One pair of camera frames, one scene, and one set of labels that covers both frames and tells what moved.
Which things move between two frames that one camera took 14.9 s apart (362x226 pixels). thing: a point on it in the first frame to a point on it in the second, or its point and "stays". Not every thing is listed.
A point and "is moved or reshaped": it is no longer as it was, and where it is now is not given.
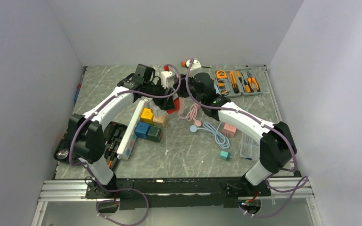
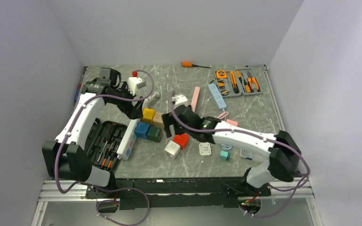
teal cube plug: [225, 155] stays
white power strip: [129, 136] stays
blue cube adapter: [142, 130] stays
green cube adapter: [154, 133] stays
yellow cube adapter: [146, 116] stays
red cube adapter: [177, 105] is moved or reshaped
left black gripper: [166, 103] to [132, 112]
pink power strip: [181, 101] is moved or reshaped
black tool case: [113, 132] stays
